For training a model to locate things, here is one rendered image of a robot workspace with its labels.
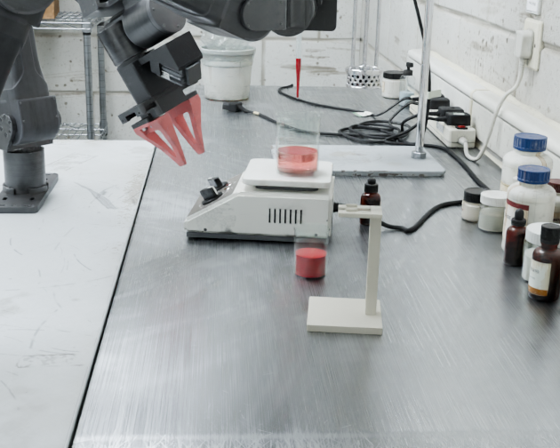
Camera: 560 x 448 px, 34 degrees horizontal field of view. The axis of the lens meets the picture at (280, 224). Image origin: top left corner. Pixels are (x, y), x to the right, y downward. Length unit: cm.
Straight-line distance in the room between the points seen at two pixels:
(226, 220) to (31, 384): 45
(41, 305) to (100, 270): 12
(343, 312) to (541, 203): 35
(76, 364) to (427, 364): 34
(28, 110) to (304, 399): 73
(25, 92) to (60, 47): 232
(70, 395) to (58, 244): 42
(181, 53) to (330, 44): 258
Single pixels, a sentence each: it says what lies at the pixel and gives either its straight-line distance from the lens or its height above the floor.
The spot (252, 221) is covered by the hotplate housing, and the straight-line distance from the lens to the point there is 124.
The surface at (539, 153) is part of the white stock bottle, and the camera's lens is 138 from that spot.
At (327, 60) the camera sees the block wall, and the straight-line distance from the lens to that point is 372.
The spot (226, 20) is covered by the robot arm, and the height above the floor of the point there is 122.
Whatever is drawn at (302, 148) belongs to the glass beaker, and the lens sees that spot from 123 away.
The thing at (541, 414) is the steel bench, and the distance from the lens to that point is 87.
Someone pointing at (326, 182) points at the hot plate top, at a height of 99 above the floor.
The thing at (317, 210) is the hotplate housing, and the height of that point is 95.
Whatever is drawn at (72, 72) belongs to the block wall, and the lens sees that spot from 374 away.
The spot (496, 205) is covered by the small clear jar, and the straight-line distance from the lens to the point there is 133.
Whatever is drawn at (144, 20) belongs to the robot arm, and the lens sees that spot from 117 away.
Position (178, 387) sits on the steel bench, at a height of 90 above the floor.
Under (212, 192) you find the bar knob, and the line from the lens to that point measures 126.
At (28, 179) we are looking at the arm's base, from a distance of 146.
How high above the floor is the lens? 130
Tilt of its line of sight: 18 degrees down
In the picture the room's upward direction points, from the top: 1 degrees clockwise
